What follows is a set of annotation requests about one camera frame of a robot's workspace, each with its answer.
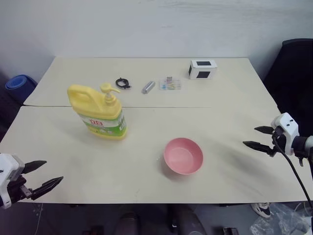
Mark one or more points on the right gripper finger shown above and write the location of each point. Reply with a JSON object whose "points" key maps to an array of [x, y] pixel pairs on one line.
{"points": [[259, 146], [265, 129]]}

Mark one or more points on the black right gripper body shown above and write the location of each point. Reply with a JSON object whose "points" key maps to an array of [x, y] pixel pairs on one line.
{"points": [[280, 143]]}

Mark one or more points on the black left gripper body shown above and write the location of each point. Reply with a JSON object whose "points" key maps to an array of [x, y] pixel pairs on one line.
{"points": [[19, 189]]}

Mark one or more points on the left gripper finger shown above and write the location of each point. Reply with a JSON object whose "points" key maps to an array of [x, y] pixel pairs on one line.
{"points": [[46, 187], [33, 166]]}

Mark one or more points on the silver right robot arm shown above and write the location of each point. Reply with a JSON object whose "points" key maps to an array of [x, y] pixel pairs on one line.
{"points": [[304, 147]]}

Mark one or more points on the pink bowl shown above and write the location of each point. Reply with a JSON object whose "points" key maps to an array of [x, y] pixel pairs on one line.
{"points": [[183, 156]]}

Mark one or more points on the yellow detergent bottle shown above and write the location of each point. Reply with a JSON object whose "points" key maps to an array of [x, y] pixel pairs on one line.
{"points": [[97, 112]]}

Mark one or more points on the black chair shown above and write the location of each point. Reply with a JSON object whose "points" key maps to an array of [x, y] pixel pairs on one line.
{"points": [[291, 80]]}

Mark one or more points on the white and black sneaker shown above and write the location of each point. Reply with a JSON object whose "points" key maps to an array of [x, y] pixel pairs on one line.
{"points": [[261, 210]]}

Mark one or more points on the clear plastic bag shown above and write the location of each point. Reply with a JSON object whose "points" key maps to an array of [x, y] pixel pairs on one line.
{"points": [[283, 220]]}

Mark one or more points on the rolled blue mat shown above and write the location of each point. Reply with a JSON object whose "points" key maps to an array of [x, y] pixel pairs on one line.
{"points": [[19, 85]]}

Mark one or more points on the white box with black squares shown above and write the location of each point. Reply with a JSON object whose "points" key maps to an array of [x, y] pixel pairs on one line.
{"points": [[201, 71]]}

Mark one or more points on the clear packet of colourful items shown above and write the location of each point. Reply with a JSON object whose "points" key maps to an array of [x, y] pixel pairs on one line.
{"points": [[170, 83]]}

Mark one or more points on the small silver cylinder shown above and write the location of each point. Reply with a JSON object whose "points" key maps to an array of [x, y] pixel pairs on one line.
{"points": [[148, 87]]}

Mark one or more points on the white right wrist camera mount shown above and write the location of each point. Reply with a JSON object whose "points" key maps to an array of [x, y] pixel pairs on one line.
{"points": [[289, 129]]}

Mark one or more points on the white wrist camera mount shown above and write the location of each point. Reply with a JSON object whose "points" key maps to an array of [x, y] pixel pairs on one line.
{"points": [[289, 129], [9, 166]]}

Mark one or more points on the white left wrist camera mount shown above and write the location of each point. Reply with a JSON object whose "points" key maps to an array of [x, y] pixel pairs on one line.
{"points": [[9, 166]]}

